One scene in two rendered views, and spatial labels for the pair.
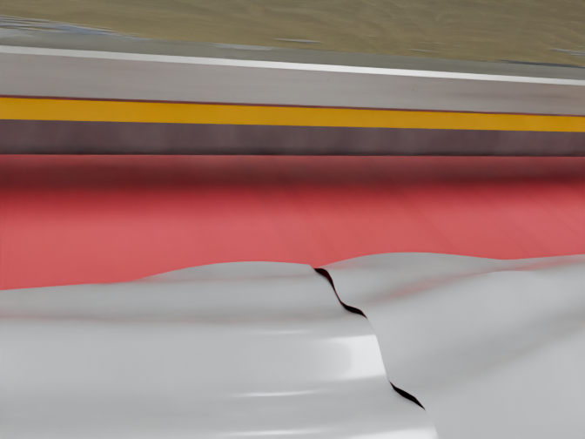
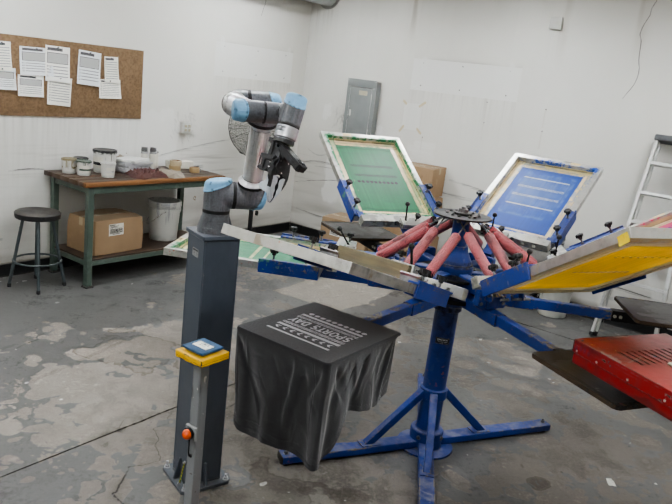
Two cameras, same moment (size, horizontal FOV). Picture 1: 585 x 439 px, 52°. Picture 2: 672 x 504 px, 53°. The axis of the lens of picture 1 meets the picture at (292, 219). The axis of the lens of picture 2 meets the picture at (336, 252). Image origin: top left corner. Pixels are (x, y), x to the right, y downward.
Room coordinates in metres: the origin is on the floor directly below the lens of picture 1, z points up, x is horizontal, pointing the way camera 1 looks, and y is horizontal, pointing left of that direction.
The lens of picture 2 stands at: (-1.15, -2.40, 1.90)
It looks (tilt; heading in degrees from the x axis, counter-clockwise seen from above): 14 degrees down; 65
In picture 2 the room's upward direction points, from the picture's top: 7 degrees clockwise
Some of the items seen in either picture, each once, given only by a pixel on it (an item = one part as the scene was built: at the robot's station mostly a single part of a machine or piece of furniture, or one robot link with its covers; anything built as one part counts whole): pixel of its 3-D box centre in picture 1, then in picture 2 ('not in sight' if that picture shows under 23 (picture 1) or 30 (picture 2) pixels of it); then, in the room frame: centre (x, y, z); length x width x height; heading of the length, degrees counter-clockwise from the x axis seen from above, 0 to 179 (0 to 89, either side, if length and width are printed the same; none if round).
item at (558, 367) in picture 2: not in sight; (533, 338); (0.85, -0.24, 0.91); 1.34 x 0.40 x 0.08; 90
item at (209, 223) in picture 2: not in sight; (215, 220); (-0.43, 0.41, 1.25); 0.15 x 0.15 x 0.10
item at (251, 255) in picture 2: not in sight; (283, 237); (0.06, 0.88, 1.05); 1.08 x 0.61 x 0.23; 150
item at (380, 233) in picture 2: not in sight; (390, 253); (0.84, 1.10, 0.91); 1.34 x 0.40 x 0.08; 90
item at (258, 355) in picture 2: not in sight; (276, 396); (-0.32, -0.25, 0.74); 0.45 x 0.03 x 0.43; 120
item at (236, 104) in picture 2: not in sight; (239, 106); (-0.46, 0.07, 1.76); 0.49 x 0.11 x 0.12; 84
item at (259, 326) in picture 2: not in sight; (320, 329); (-0.12, -0.13, 0.95); 0.48 x 0.44 x 0.01; 30
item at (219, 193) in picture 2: not in sight; (219, 193); (-0.43, 0.41, 1.37); 0.13 x 0.12 x 0.14; 174
